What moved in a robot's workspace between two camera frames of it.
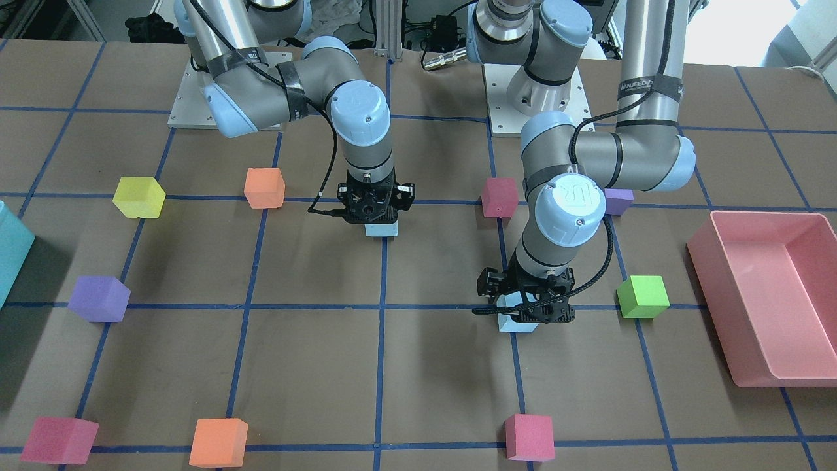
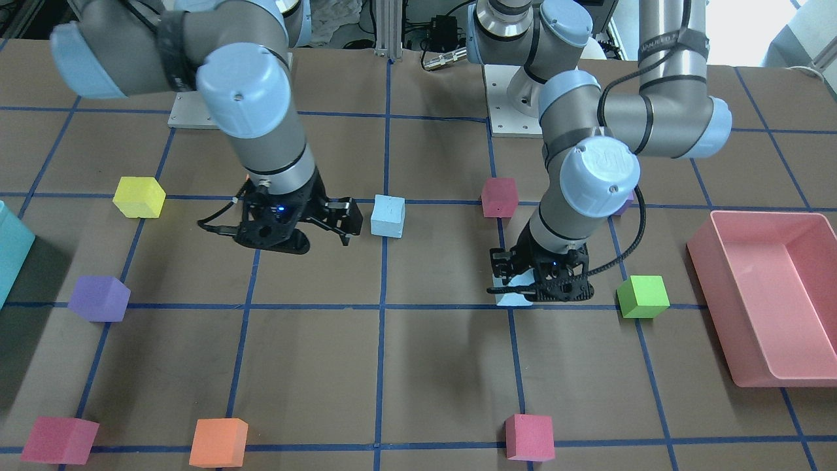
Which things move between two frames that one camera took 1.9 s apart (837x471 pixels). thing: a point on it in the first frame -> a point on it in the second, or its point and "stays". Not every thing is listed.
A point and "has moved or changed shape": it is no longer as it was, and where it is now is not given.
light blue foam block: [382, 230] has moved or changed shape
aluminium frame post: [389, 18] stays
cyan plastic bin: [15, 242] stays
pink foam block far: [529, 437] stays
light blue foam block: [506, 323] has moved or changed shape
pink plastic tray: [768, 283] stays
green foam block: [643, 296] stays
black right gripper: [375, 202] -> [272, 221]
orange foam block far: [218, 443] stays
